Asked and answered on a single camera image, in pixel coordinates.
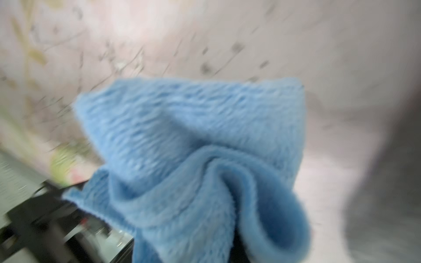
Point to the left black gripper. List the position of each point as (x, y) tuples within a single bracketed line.
[(51, 230)]

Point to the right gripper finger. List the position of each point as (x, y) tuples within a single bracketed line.
[(238, 253)]

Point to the blue microfiber cloth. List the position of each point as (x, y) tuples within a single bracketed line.
[(190, 164)]

